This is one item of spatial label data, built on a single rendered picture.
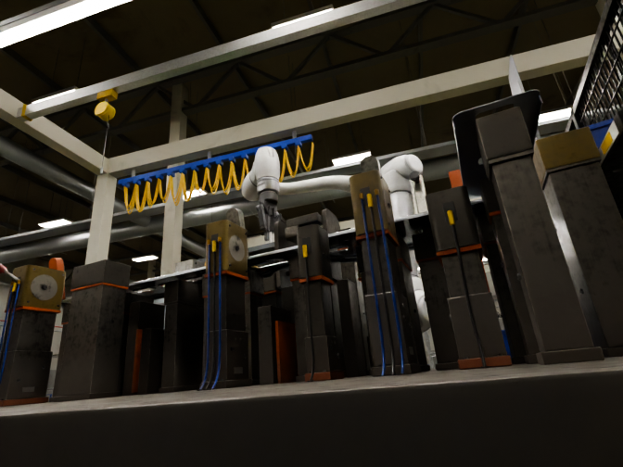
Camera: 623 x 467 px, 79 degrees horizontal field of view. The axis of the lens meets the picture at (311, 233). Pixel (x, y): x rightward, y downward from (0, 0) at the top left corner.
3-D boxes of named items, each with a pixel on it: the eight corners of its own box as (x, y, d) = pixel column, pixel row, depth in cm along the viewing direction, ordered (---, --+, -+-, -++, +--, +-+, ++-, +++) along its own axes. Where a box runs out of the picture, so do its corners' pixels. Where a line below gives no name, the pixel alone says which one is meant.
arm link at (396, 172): (409, 339, 154) (451, 334, 136) (376, 336, 147) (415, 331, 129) (398, 174, 182) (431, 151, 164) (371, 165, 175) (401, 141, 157)
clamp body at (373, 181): (364, 380, 55) (339, 170, 67) (385, 377, 65) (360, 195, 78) (410, 377, 53) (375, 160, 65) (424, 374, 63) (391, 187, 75)
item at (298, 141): (113, 216, 452) (118, 171, 473) (117, 219, 458) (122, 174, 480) (315, 173, 394) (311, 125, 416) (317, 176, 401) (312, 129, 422)
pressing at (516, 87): (554, 189, 71) (507, 51, 83) (547, 210, 81) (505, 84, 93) (558, 188, 71) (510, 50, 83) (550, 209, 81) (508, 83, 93)
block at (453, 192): (457, 373, 52) (419, 188, 62) (463, 372, 62) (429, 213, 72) (515, 369, 49) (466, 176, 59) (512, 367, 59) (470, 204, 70)
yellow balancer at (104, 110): (83, 173, 314) (95, 91, 344) (93, 179, 323) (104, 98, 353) (99, 170, 310) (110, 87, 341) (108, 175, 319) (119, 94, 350)
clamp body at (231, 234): (188, 394, 70) (194, 220, 83) (227, 389, 81) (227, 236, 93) (217, 391, 68) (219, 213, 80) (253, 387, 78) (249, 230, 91)
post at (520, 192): (543, 364, 36) (475, 118, 47) (538, 364, 41) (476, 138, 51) (605, 359, 35) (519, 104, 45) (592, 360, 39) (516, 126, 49)
